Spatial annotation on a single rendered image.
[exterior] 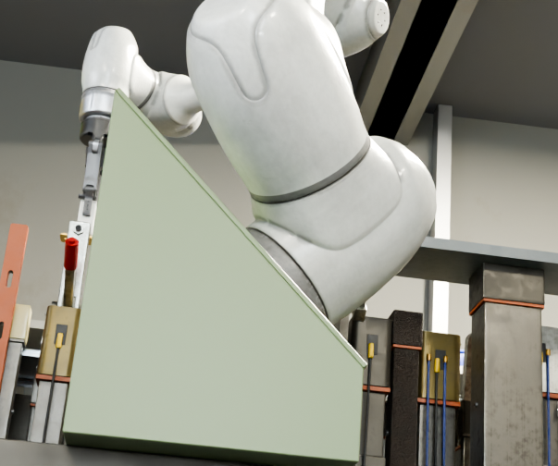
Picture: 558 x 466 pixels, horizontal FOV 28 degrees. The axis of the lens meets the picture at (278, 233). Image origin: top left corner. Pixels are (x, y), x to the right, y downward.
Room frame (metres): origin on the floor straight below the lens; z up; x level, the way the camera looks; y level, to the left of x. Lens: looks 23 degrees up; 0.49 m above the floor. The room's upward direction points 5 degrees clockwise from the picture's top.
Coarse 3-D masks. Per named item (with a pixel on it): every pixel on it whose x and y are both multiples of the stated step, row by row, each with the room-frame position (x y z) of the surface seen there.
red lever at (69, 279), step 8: (72, 240) 1.67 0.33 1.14; (72, 248) 1.68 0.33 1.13; (64, 256) 1.70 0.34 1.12; (72, 256) 1.69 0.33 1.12; (64, 264) 1.71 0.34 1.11; (72, 264) 1.70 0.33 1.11; (72, 272) 1.72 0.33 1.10; (72, 280) 1.74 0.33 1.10; (64, 288) 1.75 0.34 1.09; (72, 288) 1.75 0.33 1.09; (64, 296) 1.76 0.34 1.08; (72, 296) 1.76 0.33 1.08; (64, 304) 1.78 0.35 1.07; (72, 304) 1.78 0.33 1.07
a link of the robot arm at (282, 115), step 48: (240, 0) 1.01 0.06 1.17; (288, 0) 1.01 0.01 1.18; (192, 48) 1.04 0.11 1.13; (240, 48) 1.01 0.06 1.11; (288, 48) 1.01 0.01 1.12; (336, 48) 1.08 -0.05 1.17; (240, 96) 1.04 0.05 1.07; (288, 96) 1.03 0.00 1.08; (336, 96) 1.06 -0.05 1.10; (240, 144) 1.09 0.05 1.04; (288, 144) 1.07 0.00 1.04; (336, 144) 1.09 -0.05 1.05; (288, 192) 1.13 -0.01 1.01
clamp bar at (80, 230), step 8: (72, 224) 1.76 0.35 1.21; (80, 224) 1.76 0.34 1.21; (88, 224) 1.77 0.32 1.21; (72, 232) 1.77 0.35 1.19; (80, 232) 1.76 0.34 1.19; (88, 232) 1.77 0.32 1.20; (80, 240) 1.77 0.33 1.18; (88, 240) 1.78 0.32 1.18; (80, 248) 1.77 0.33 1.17; (80, 256) 1.77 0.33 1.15; (80, 264) 1.78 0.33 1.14; (64, 272) 1.78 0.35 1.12; (80, 272) 1.78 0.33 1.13; (64, 280) 1.78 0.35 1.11; (80, 280) 1.78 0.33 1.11; (80, 288) 1.78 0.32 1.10; (80, 296) 1.79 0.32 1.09
